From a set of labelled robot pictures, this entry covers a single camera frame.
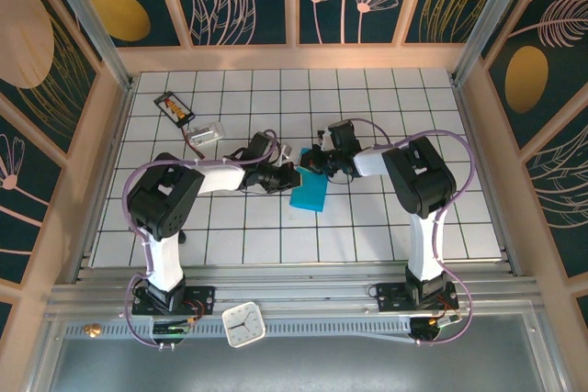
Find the blue cloth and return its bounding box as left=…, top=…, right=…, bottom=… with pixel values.
left=288, top=147, right=329, bottom=214

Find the white square clock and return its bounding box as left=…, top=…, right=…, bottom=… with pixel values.
left=221, top=301, right=267, bottom=348

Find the grey metal sheet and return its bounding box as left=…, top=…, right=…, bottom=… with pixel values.
left=45, top=313, right=552, bottom=392

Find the clear plastic box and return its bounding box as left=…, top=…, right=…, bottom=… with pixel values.
left=189, top=120, right=226, bottom=145

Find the black board with yellow connectors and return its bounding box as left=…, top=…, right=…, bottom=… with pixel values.
left=153, top=91, right=196, bottom=129

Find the small electronics board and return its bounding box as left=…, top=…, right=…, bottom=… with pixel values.
left=410, top=313, right=463, bottom=343
left=150, top=316, right=206, bottom=351

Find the red black wire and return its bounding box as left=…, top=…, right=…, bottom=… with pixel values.
left=177, top=123, right=207, bottom=160

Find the aluminium frame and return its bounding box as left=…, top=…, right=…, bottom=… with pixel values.
left=27, top=0, right=571, bottom=392

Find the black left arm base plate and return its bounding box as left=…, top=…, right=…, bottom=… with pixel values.
left=131, top=285, right=216, bottom=316

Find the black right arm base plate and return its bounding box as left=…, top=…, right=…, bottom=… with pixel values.
left=376, top=281, right=459, bottom=313

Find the grey slotted cable duct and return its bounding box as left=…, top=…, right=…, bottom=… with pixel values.
left=63, top=320, right=414, bottom=342

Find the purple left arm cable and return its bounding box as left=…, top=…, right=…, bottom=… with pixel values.
left=123, top=129, right=282, bottom=350

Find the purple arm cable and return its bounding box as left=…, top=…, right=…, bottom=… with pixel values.
left=337, top=118, right=475, bottom=347
left=123, top=129, right=282, bottom=350

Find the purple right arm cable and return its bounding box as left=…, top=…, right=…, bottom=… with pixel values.
left=337, top=118, right=475, bottom=347

